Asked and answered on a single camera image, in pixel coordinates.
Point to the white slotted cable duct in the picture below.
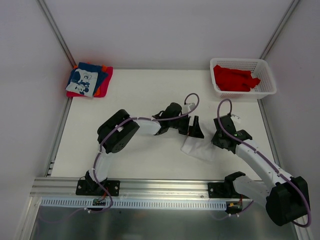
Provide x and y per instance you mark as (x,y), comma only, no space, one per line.
(157,204)

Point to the light blue printed t shirt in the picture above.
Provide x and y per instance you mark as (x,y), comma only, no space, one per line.
(82,82)

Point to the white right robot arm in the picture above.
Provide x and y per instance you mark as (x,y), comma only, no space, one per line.
(284,197)

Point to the white t shirt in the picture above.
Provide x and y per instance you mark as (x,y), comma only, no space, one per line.
(200,148)

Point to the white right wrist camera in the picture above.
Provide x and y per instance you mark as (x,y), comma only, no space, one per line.
(235,118)

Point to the aluminium mounting rail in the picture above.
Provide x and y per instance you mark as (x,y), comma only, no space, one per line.
(147,189)

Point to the white plastic basket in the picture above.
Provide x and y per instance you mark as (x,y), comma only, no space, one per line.
(259,68)

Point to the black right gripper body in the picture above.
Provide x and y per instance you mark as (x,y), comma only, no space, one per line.
(221,139)

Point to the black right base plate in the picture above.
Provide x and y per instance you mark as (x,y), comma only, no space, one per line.
(216,190)

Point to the red t shirt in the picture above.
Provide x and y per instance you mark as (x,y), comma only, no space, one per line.
(234,80)

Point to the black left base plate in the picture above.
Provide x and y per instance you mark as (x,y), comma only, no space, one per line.
(86,187)

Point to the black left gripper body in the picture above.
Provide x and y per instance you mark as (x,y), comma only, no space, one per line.
(189,125)

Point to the dark blue folded t shirt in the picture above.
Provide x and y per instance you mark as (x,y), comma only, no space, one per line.
(100,72)

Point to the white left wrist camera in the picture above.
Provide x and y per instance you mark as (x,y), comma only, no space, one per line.
(188,107)

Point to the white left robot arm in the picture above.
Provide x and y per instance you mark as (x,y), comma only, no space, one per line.
(119,129)

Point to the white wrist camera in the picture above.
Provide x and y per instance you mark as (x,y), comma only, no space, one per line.
(235,118)
(188,107)

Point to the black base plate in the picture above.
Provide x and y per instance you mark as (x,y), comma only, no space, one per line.
(86,187)
(216,190)

